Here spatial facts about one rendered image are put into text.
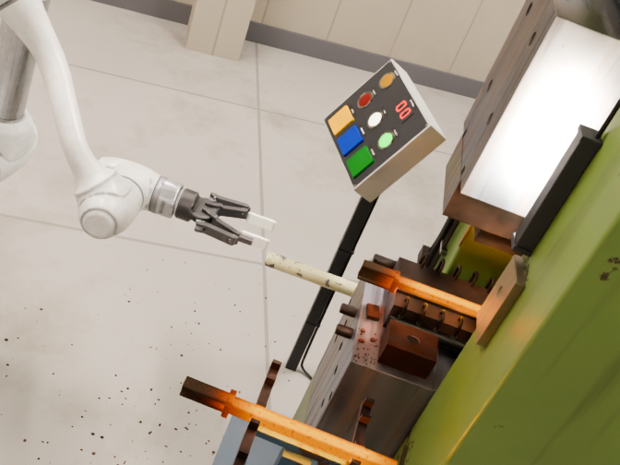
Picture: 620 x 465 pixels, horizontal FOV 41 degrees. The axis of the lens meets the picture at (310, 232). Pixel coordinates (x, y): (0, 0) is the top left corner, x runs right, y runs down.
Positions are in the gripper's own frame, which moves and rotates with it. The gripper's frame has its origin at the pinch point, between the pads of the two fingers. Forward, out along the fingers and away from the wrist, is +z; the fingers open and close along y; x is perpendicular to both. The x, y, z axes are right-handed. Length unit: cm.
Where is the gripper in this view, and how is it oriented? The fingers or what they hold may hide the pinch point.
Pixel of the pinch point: (259, 232)
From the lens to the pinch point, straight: 196.8
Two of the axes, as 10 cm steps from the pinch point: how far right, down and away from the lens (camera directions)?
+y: -1.7, 5.8, -8.0
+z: 9.4, 3.4, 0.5
